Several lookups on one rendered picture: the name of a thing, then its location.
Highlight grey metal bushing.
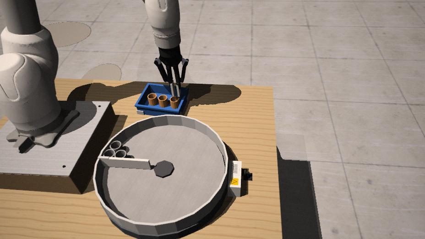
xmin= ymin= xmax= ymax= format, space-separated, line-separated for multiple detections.
xmin=103 ymin=149 xmax=115 ymax=157
xmin=114 ymin=150 xmax=128 ymax=158
xmin=110 ymin=141 xmax=123 ymax=152

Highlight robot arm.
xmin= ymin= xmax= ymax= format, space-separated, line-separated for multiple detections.
xmin=0 ymin=0 xmax=181 ymax=152

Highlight bronze bushing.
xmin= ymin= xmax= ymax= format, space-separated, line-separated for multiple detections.
xmin=158 ymin=95 xmax=169 ymax=108
xmin=170 ymin=96 xmax=180 ymax=109
xmin=147 ymin=93 xmax=158 ymax=106

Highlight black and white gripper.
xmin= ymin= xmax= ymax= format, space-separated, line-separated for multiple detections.
xmin=154 ymin=45 xmax=189 ymax=97

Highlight blue plastic crate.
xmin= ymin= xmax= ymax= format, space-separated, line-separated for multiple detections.
xmin=135 ymin=83 xmax=190 ymax=116

